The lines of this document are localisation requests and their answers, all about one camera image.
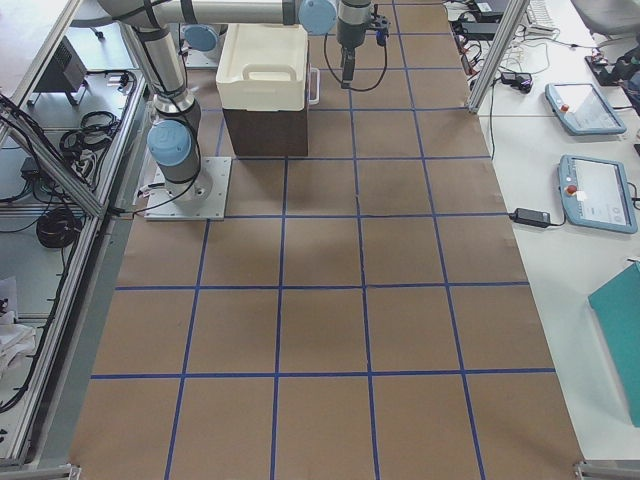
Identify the aluminium frame post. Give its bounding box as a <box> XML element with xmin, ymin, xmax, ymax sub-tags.
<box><xmin>467</xmin><ymin>0</ymin><xmax>530</xmax><ymax>114</ymax></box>

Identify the aluminium frame rail left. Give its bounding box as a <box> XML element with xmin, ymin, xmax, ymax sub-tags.
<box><xmin>1</xmin><ymin>94</ymin><xmax>106</xmax><ymax>217</ymax></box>

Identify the blue teach pendant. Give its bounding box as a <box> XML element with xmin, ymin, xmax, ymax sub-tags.
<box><xmin>544</xmin><ymin>83</ymin><xmax>627</xmax><ymax>136</ymax></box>
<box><xmin>557</xmin><ymin>155</ymin><xmax>638</xmax><ymax>234</ymax></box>

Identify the coiled black cable bundle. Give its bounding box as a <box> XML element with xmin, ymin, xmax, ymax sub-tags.
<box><xmin>35</xmin><ymin>207</ymin><xmax>84</xmax><ymax>250</ymax></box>

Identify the upper blue teach pendant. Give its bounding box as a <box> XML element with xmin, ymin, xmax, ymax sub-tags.
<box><xmin>544</xmin><ymin>83</ymin><xmax>627</xmax><ymax>136</ymax></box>

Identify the dark brown wooden drawer cabinet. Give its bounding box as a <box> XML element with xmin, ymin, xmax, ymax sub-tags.
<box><xmin>223</xmin><ymin>109</ymin><xmax>309</xmax><ymax>157</ymax></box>

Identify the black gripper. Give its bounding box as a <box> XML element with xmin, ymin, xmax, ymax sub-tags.
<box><xmin>337</xmin><ymin>0</ymin><xmax>389</xmax><ymax>89</ymax></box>

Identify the brown paper mat blue grid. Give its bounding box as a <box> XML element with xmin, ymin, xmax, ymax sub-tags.
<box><xmin>70</xmin><ymin>1</ymin><xmax>580</xmax><ymax>479</ymax></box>

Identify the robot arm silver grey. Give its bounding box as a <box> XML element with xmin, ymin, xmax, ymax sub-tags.
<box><xmin>100</xmin><ymin>1</ymin><xmax>388</xmax><ymax>205</ymax></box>

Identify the teal green folder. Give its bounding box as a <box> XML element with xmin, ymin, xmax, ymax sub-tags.
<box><xmin>588</xmin><ymin>262</ymin><xmax>639</xmax><ymax>427</ymax></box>

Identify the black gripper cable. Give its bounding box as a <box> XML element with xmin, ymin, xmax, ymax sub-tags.
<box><xmin>322</xmin><ymin>24</ymin><xmax>390</xmax><ymax>93</ymax></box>

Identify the black computer box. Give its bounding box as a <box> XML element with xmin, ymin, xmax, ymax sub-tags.
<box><xmin>27</xmin><ymin>36</ymin><xmax>88</xmax><ymax>106</ymax></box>

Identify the grey metal arm base plate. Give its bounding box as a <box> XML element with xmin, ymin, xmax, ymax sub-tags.
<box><xmin>143</xmin><ymin>157</ymin><xmax>232</xmax><ymax>221</ymax></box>

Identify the black power adapter brick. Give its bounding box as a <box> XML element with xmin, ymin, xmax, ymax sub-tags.
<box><xmin>508</xmin><ymin>208</ymin><xmax>551</xmax><ymax>228</ymax></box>

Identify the cream white plastic tray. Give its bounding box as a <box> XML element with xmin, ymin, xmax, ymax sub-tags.
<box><xmin>216</xmin><ymin>24</ymin><xmax>308</xmax><ymax>111</ymax></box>

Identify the second metal arm base plate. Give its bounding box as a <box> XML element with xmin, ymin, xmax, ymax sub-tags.
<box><xmin>182</xmin><ymin>24</ymin><xmax>227</xmax><ymax>68</ymax></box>

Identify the lower blue teach pendant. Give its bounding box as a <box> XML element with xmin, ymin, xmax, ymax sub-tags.
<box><xmin>557</xmin><ymin>155</ymin><xmax>638</xmax><ymax>234</ymax></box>

